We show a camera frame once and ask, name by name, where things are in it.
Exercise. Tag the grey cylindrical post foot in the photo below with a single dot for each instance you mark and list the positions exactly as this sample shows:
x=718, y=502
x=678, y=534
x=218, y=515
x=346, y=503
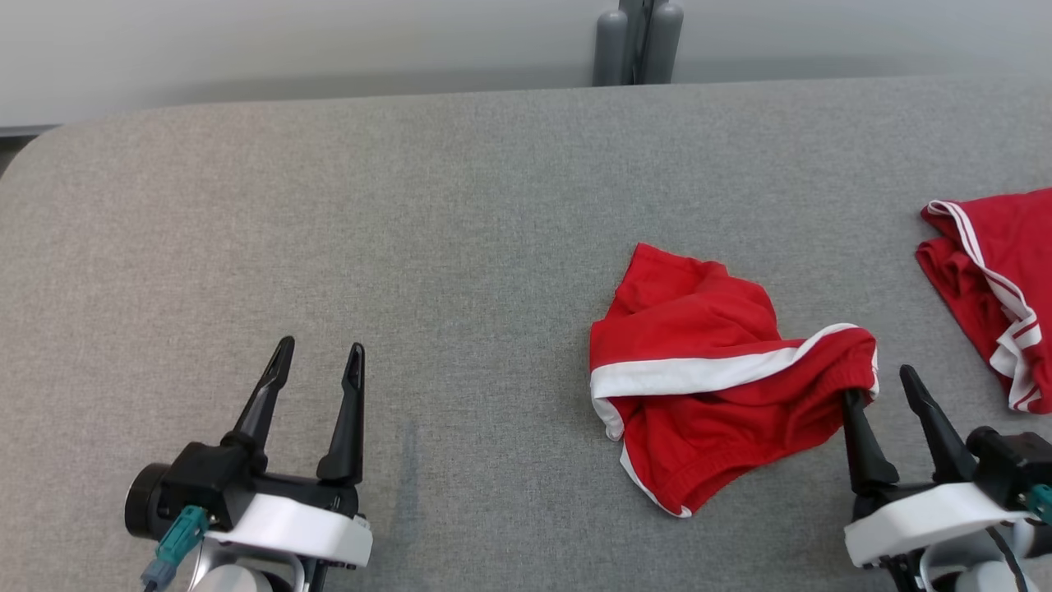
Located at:
x=610, y=49
x=664, y=45

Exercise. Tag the grey fabric sofa cushion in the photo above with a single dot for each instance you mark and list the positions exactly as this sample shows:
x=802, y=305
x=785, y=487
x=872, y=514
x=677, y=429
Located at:
x=329, y=247

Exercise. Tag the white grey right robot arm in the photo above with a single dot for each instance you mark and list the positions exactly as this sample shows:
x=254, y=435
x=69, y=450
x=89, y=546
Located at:
x=957, y=571

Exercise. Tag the red shorts with white trim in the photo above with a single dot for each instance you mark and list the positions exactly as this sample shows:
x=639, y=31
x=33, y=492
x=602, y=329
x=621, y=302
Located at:
x=707, y=411

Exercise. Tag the grey metal partition post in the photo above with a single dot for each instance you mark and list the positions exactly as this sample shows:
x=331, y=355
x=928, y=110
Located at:
x=637, y=33

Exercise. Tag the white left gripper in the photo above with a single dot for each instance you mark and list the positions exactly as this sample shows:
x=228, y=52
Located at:
x=304, y=526

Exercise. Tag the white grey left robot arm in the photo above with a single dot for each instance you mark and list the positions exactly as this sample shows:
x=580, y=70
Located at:
x=238, y=575

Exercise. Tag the red Bulls basketball jersey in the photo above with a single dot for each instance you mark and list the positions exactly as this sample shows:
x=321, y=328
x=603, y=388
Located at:
x=1007, y=263

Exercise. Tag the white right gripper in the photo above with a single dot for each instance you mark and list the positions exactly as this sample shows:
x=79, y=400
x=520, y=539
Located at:
x=920, y=518

